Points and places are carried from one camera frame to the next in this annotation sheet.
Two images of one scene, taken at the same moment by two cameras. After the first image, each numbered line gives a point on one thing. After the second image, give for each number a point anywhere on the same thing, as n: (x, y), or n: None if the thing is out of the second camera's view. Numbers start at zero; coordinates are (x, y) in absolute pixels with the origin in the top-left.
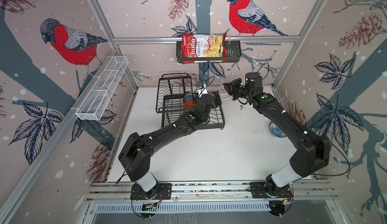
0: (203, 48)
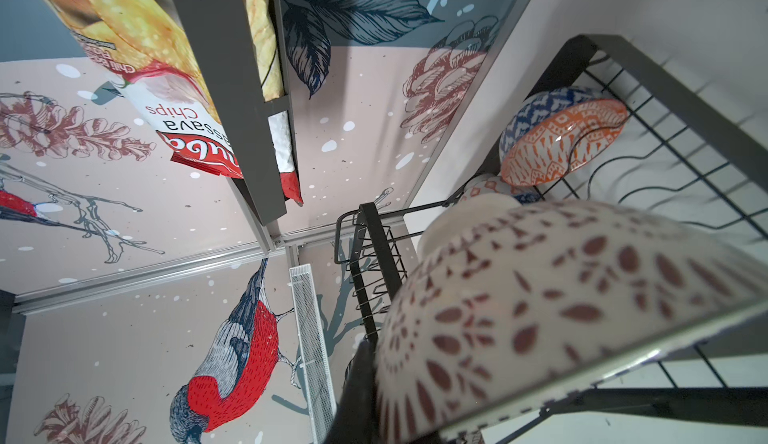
0: (128, 22)
